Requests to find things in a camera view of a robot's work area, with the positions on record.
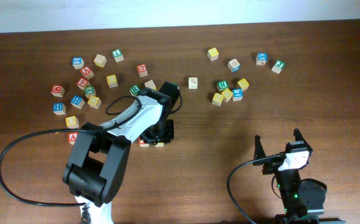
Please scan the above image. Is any red 6 block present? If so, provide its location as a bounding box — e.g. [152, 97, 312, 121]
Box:
[77, 77, 90, 90]

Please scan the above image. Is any blue X block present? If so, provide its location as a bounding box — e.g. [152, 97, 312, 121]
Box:
[255, 52, 268, 65]

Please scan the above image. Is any blue H block left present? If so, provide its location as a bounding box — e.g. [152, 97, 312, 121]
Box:
[53, 103, 66, 115]

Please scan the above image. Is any yellow block lower left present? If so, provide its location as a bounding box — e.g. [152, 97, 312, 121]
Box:
[65, 116, 80, 129]

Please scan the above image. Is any yellow block centre left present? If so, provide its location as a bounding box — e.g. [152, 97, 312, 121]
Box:
[107, 75, 118, 88]

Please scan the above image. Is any red O block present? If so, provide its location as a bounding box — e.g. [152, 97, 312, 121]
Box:
[136, 64, 148, 77]

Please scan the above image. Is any blue L block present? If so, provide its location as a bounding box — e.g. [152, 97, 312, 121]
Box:
[232, 88, 244, 101]

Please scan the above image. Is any plain wood block far-left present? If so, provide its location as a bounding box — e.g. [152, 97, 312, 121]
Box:
[93, 54, 107, 68]

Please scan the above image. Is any red M block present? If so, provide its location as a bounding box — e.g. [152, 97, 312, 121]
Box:
[50, 85, 65, 97]

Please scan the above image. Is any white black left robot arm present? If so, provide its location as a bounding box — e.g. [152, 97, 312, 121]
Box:
[62, 82, 181, 223]

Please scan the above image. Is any blue H block tilted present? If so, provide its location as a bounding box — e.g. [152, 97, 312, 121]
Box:
[70, 95, 85, 109]

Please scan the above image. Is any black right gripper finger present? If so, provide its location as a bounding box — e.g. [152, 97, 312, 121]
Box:
[293, 128, 306, 144]
[252, 135, 267, 166]

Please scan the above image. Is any red a block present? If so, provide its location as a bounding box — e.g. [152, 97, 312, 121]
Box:
[80, 66, 94, 80]
[68, 132, 78, 145]

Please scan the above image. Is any yellow top block far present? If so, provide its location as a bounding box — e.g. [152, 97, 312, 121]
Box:
[207, 47, 219, 61]

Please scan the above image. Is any blue D block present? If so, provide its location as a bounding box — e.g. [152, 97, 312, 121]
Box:
[227, 58, 240, 72]

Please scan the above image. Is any green J block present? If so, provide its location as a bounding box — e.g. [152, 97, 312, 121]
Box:
[272, 60, 285, 74]

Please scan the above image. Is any yellow C block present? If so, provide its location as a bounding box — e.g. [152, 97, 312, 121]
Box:
[154, 142, 164, 147]

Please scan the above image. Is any plain wood yellow-side block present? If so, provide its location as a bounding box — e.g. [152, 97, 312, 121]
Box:
[144, 80, 156, 90]

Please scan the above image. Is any green L block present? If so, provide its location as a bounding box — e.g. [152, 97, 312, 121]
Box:
[112, 49, 124, 62]

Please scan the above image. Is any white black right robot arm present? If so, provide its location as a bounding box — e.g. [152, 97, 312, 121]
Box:
[253, 128, 313, 220]

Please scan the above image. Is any red A block lower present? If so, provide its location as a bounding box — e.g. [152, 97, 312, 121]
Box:
[68, 132, 78, 145]

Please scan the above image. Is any red I block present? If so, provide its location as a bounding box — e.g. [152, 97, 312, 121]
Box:
[138, 139, 149, 147]

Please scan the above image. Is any yellow S block right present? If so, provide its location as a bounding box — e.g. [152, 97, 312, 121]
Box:
[212, 93, 224, 106]

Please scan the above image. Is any yellow block by H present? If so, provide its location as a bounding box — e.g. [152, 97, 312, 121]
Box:
[87, 96, 102, 109]

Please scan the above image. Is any green r block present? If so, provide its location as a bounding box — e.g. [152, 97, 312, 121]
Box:
[217, 80, 229, 93]
[130, 85, 140, 96]

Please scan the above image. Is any red A block upper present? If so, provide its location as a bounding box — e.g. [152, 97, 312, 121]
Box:
[80, 66, 94, 80]

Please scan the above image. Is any yellow G block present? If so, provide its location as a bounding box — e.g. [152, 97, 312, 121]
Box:
[221, 88, 234, 102]

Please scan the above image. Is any yellow K block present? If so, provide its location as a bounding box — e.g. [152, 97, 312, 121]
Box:
[237, 78, 250, 91]

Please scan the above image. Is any blue S block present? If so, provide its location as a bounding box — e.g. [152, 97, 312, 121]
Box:
[72, 57, 85, 70]

